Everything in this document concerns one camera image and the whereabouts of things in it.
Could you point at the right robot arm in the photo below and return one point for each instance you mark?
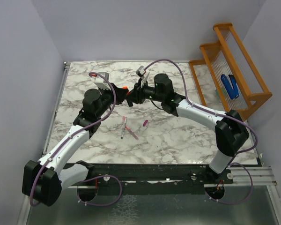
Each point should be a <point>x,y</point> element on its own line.
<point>229,128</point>

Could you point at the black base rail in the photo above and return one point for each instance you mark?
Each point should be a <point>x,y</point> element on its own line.
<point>146,179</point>

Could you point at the white multicolour pen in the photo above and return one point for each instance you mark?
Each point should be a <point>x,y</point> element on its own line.
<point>123,129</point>

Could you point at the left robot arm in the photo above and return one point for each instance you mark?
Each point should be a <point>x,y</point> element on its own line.
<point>45,179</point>

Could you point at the pink marker pen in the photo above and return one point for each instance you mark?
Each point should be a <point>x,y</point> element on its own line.
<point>132,133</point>

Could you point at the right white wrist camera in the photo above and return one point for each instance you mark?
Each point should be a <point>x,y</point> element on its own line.
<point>143,74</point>

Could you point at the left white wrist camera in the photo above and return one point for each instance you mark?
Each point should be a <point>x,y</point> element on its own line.
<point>102,83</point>

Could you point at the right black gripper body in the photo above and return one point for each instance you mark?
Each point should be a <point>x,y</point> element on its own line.
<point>150,92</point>

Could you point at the blue stapler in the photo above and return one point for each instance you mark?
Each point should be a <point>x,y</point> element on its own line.
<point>230,85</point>

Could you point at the orange wooden rack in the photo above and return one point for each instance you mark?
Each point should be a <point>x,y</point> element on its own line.
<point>228,56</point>

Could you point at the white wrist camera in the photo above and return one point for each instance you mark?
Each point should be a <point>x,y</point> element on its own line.
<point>102,83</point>
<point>143,74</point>

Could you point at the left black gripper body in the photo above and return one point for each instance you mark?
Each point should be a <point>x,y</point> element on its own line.
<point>107,97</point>

